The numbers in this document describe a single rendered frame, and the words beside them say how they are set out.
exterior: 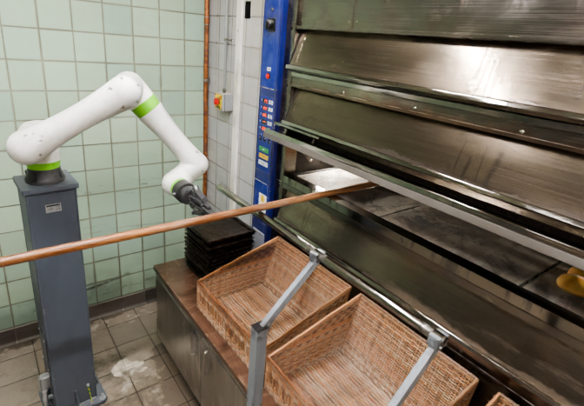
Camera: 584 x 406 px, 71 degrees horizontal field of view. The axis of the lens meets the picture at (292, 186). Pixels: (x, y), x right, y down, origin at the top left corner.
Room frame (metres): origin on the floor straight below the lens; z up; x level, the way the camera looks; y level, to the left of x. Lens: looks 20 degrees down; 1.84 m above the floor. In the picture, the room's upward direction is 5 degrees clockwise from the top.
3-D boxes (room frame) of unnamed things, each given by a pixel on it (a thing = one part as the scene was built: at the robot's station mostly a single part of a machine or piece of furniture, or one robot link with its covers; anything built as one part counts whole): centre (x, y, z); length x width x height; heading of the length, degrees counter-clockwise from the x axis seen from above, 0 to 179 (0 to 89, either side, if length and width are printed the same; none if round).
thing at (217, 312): (1.59, 0.05, 0.72); 0.56 x 0.49 x 0.28; 40
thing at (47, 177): (1.63, 1.07, 1.23); 0.26 x 0.15 x 0.06; 43
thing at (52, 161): (1.58, 1.03, 1.36); 0.16 x 0.13 x 0.19; 17
